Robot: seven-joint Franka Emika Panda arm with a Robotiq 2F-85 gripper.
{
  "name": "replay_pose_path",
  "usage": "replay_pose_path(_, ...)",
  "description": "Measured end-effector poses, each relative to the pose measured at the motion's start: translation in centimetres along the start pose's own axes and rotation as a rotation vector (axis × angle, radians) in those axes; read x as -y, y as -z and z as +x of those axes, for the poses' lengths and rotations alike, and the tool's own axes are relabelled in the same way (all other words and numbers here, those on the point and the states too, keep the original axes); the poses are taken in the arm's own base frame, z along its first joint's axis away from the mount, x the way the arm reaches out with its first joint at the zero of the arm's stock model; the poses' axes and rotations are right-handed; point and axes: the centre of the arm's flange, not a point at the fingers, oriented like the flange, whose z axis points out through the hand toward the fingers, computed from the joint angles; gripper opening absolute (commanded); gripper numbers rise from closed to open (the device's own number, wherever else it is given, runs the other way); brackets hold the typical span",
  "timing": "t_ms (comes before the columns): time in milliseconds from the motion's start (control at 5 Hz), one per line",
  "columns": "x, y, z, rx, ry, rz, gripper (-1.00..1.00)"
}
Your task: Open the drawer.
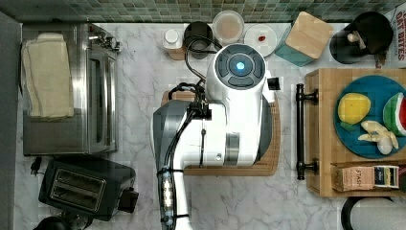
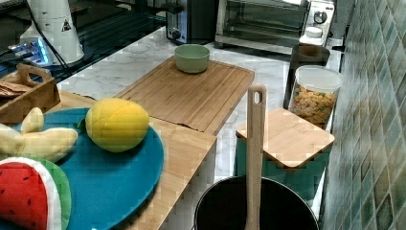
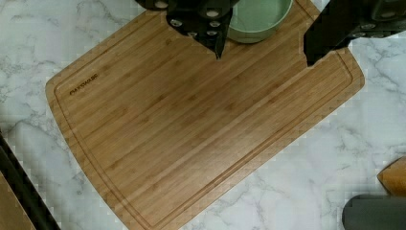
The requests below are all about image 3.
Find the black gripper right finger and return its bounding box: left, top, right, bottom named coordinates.
left=304, top=0, right=406, bottom=66

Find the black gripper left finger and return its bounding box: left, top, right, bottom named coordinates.
left=135, top=0, right=239, bottom=59

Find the black drawer handle bar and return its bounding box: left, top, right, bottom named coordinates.
left=1, top=137, right=60, bottom=230

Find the light wooden drawer front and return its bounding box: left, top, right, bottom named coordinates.
left=0, top=174, right=36, bottom=230

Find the light green bowl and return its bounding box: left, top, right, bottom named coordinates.
left=228, top=0, right=293, bottom=44

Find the bamboo cutting board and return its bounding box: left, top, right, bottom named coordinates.
left=46, top=0, right=364, bottom=230

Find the small wooden block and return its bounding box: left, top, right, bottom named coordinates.
left=377, top=156, right=406, bottom=196

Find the dark grey object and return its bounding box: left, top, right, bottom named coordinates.
left=342, top=195, right=406, bottom=230

